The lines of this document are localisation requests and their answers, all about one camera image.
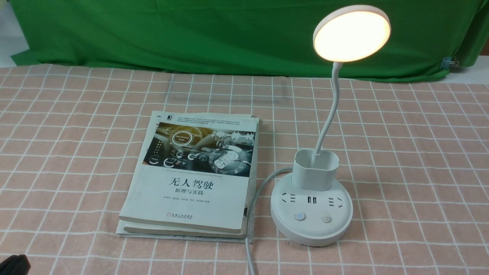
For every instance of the white self-driving textbook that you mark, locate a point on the white self-driving textbook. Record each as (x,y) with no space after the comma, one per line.
(191,183)

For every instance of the lower white book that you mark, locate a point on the lower white book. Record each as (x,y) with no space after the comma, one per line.
(183,233)

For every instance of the black object at corner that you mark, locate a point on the black object at corner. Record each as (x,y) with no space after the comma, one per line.
(15,265)

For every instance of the white desk lamp with sockets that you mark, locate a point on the white desk lamp with sockets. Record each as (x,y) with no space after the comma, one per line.
(309,206)

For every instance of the green backdrop cloth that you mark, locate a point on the green backdrop cloth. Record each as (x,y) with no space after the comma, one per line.
(246,37)

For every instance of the blue binder clip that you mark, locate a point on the blue binder clip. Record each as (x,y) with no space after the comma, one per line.
(448,63)

